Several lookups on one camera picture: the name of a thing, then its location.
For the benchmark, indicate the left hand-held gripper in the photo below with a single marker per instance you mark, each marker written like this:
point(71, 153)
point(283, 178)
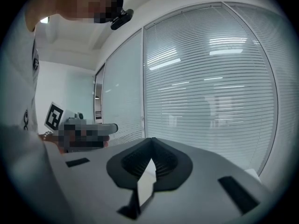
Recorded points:
point(54, 118)

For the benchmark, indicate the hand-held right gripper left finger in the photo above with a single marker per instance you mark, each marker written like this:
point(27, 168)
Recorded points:
point(93, 190)

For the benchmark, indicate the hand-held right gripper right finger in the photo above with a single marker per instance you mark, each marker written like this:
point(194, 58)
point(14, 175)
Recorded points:
point(198, 202)

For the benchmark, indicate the person's left forearm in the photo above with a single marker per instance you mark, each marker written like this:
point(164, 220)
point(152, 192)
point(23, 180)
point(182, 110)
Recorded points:
point(52, 143)

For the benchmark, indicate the person's left hand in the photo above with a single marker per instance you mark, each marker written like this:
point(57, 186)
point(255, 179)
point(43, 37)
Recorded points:
point(105, 141)

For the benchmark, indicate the person's grey printed T-shirt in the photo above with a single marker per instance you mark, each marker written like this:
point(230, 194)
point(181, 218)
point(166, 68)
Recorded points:
point(16, 90)

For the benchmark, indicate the ceiling light panel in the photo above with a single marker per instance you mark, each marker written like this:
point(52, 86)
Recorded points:
point(45, 19)

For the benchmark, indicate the person's face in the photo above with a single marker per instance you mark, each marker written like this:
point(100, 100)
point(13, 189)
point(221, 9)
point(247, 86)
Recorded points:
point(70, 1)

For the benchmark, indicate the black head-mounted camera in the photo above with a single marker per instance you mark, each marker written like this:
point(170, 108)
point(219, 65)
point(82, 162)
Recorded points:
point(122, 19)

